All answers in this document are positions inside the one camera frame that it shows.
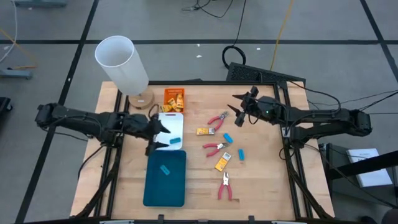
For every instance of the white plastic bin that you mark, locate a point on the white plastic bin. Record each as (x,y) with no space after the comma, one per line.
(174,124)

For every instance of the white cylinder lamp, wooden base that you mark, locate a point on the white cylinder lamp, wooden base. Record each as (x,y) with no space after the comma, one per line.
(124,68)

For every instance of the blue eraser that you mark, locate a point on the blue eraser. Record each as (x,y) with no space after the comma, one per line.
(175,140)
(228,138)
(164,170)
(241,154)

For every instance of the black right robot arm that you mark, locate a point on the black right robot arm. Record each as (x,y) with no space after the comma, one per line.
(326,119)

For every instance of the orange plastic basket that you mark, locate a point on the orange plastic basket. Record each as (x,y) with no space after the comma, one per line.
(169,92)

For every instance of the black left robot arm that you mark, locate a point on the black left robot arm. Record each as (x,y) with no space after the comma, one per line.
(81,119)

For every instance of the silver metal bracket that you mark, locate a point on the silver metal bracket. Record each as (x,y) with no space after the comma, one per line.
(116,222)
(289,222)

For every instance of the black chair base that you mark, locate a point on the black chair base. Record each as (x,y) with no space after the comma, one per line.
(4,107)

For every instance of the grey desk foot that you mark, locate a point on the grey desk foot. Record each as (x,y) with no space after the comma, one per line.
(15,74)
(40,3)

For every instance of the white paper booklet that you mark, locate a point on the white paper booklet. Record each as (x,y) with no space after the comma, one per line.
(373,179)

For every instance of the black aluminium table frame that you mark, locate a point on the black aluminium table frame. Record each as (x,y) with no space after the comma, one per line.
(211,83)

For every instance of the black perforated computer case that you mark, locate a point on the black perforated computer case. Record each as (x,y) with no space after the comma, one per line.
(248,74)

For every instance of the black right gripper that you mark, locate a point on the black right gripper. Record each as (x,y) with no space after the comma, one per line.
(264,109)

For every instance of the black frame clamp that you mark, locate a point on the black frame clamp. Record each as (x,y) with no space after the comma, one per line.
(160,219)
(252,220)

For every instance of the black side cart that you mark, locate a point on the black side cart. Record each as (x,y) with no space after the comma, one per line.
(357,166)

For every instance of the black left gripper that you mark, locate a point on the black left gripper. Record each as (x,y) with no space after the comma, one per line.
(140,126)

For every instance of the teal plastic bin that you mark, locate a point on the teal plastic bin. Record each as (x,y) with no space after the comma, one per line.
(174,186)

